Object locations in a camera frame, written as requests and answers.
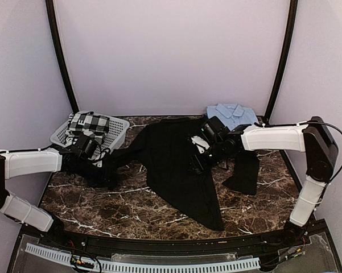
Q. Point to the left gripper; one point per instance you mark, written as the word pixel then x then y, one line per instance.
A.
pixel 104 178

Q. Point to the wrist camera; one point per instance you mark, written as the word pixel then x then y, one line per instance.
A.
pixel 86 150
pixel 212 131

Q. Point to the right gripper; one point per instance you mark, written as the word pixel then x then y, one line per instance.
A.
pixel 196 163

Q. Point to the black front rail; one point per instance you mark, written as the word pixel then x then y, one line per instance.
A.
pixel 264 244

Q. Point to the left black frame post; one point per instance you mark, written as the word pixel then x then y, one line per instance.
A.
pixel 56 40

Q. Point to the black long sleeve shirt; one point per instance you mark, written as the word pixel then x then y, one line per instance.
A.
pixel 165 149

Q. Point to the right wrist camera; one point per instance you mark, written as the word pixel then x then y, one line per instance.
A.
pixel 212 131

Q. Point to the black white checkered shirt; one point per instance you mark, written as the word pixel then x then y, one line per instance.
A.
pixel 90 124

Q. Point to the light blue folded shirt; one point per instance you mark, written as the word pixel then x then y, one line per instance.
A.
pixel 232 115

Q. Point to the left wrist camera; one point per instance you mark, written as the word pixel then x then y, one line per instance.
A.
pixel 86 150

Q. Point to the grey plastic basket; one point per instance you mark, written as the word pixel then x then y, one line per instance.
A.
pixel 113 140

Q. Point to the white slotted cable duct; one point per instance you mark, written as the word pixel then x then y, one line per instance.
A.
pixel 145 263

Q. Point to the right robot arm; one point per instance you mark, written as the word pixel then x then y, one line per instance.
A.
pixel 313 138

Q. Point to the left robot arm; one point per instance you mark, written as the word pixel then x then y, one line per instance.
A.
pixel 51 159

